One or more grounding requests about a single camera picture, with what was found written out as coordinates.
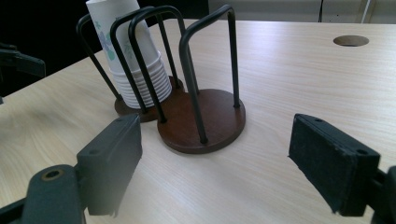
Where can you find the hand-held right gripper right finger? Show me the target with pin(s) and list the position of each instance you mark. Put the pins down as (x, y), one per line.
(330, 168)

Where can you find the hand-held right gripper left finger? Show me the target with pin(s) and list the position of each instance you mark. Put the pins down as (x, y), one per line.
(109, 161)

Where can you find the stack of white paper cups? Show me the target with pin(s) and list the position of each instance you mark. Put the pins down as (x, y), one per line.
(102, 15)

